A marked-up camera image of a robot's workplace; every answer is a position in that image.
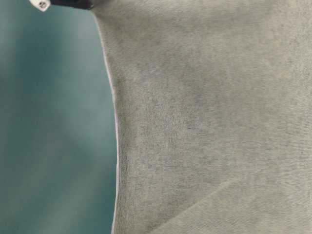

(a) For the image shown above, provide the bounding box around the large grey terry towel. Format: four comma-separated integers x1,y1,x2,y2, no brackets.
92,0,312,234

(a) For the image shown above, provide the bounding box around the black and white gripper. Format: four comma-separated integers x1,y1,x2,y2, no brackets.
29,0,94,12

